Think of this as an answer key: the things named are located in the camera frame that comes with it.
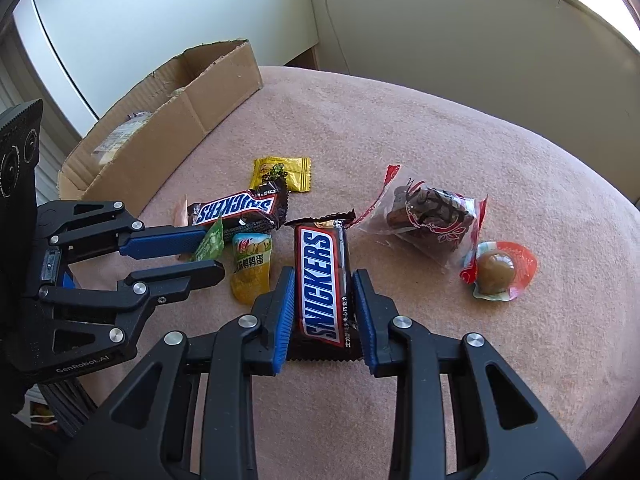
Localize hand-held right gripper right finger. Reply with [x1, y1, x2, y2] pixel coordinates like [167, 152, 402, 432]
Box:
[351, 268, 587, 480]

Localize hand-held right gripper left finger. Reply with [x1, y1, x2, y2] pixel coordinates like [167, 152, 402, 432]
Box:
[60, 266, 297, 480]

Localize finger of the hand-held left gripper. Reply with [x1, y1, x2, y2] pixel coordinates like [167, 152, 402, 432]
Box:
[35, 201, 207, 264]
[42, 260, 226, 359]

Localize small green snack packet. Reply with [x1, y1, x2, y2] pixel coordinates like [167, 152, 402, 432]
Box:
[191, 216, 225, 262]

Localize brown chocolate bar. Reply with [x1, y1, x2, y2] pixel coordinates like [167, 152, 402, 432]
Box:
[285, 208, 362, 363]
[186, 180, 292, 232]

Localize yellow-green egg packet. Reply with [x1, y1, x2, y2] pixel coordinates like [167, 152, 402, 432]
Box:
[229, 232, 276, 306]

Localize cardboard box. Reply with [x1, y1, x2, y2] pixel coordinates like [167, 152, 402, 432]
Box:
[57, 38, 264, 221]

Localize red clear cake packet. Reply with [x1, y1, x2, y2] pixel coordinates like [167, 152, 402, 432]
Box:
[357, 164, 489, 274]

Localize yellow snack packet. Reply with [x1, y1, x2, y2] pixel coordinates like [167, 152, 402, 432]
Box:
[250, 156, 312, 194]

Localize orange round egg packet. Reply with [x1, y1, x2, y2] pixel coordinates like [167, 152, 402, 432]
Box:
[459, 240, 540, 302]

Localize pink blanket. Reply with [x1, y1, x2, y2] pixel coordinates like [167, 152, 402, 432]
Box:
[65, 66, 640, 480]

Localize white cabinet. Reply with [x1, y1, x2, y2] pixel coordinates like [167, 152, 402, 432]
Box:
[12, 0, 321, 139]

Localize white cable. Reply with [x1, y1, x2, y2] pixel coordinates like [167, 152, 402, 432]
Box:
[316, 0, 351, 74]

